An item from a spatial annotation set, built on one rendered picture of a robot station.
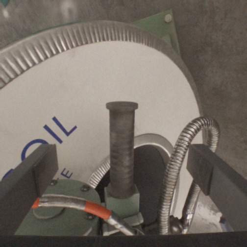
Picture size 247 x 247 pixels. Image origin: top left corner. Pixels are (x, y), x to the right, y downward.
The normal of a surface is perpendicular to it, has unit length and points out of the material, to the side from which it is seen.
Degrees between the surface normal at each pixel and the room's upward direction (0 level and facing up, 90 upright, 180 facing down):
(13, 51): 89
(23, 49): 90
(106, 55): 90
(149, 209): 61
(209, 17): 0
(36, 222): 115
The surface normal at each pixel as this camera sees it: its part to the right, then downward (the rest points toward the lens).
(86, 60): 0.71, 0.13
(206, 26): -0.62, 0.58
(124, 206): 0.20, 0.27
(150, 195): -0.66, -0.22
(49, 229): 0.01, -0.96
